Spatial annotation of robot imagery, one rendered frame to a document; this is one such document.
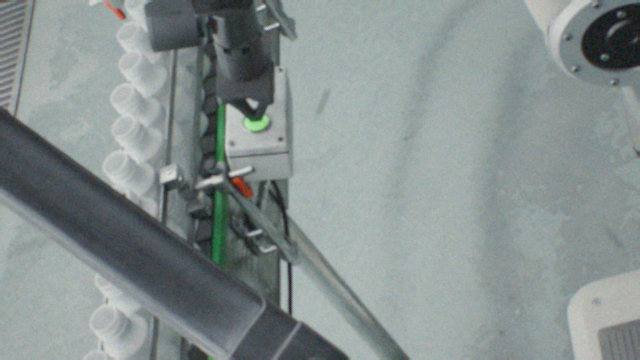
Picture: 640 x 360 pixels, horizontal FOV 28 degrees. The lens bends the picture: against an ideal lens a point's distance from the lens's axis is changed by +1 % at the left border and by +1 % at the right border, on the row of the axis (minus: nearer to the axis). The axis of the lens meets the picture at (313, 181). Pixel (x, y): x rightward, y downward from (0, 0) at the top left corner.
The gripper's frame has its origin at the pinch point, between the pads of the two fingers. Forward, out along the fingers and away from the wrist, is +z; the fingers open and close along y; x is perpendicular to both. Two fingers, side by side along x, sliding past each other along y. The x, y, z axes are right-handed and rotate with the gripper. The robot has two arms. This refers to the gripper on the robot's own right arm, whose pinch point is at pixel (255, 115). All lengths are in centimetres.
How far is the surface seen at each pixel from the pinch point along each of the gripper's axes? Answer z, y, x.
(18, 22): 155, -194, -102
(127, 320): 3.2, 27.4, -15.1
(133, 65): 3.9, -15.0, -17.7
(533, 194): 103, -64, 45
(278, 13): 20.3, -40.4, 0.2
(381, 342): 79, -14, 11
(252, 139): 1.5, 2.7, -0.6
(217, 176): 5.6, 4.8, -5.7
